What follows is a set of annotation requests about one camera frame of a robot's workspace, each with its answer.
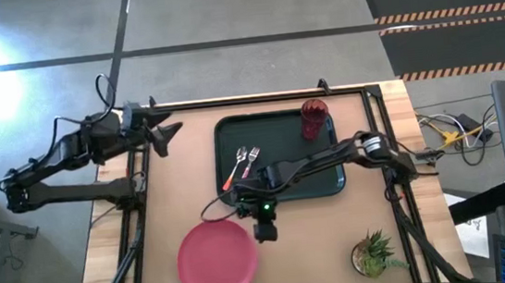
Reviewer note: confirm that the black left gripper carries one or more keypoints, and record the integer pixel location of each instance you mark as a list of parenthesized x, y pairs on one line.
[(134, 118)]

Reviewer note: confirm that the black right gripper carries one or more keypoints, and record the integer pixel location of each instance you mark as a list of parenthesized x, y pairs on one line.
[(266, 230)]

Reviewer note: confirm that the pink round plate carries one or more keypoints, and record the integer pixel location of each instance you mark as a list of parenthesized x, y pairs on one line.
[(215, 261)]

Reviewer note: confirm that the dark green plastic tray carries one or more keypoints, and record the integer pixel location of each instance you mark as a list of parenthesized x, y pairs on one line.
[(279, 134)]

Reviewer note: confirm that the red faceted plastic cup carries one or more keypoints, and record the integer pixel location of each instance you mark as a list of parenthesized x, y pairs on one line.
[(314, 119)]

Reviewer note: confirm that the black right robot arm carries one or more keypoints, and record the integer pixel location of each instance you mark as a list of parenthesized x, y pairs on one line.
[(319, 158)]

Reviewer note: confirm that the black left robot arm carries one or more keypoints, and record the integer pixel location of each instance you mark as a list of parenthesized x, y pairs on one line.
[(81, 191)]

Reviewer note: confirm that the potted succulent plant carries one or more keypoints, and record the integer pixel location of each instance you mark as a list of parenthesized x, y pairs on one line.
[(372, 255)]

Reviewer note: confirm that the white paper sheet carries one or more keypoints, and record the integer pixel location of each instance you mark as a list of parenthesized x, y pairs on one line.
[(473, 236)]

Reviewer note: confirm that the black stand base bar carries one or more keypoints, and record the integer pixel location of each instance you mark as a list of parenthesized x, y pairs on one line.
[(481, 203)]

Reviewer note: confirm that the black power adapter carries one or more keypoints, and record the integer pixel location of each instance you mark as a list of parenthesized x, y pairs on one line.
[(466, 122)]

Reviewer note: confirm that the small black clamp post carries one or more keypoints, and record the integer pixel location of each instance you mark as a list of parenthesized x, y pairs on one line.
[(322, 86), (151, 101)]

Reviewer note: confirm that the black aluminium table frame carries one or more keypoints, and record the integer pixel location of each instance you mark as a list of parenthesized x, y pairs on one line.
[(253, 99)]

